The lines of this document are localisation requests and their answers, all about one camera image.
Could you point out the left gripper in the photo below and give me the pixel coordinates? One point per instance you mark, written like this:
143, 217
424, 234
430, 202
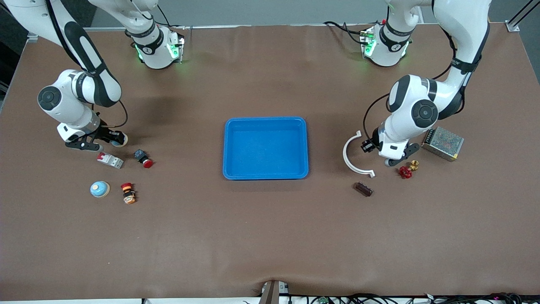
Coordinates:
372, 142

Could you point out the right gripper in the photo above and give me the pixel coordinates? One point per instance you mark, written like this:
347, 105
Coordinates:
103, 133

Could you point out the blue service bell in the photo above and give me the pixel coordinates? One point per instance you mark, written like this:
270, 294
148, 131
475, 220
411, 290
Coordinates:
121, 144
100, 190

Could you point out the brown electrolytic capacitor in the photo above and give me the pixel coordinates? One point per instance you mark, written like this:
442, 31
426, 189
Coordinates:
363, 189

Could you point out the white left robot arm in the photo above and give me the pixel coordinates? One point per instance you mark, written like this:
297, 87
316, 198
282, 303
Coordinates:
403, 126

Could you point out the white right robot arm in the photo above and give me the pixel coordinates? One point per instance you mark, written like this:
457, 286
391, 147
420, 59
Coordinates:
67, 107

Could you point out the blue plastic tray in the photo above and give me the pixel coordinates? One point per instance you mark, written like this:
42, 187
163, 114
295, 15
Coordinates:
265, 152

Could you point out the white curved plastic clamp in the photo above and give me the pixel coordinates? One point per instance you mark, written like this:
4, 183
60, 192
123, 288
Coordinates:
345, 154

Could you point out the white red circuit breaker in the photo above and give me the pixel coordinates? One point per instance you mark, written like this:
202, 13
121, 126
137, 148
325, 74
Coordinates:
110, 160

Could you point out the red button with black block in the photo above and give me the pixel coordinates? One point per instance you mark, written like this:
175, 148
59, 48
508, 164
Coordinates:
145, 161

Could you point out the red button with orange block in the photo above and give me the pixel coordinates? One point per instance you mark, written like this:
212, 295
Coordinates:
128, 194

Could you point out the metal mesh power supply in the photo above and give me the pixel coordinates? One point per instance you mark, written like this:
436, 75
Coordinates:
443, 142

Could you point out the aluminium frame post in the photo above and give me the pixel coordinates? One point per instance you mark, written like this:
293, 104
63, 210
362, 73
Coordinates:
512, 27
33, 37

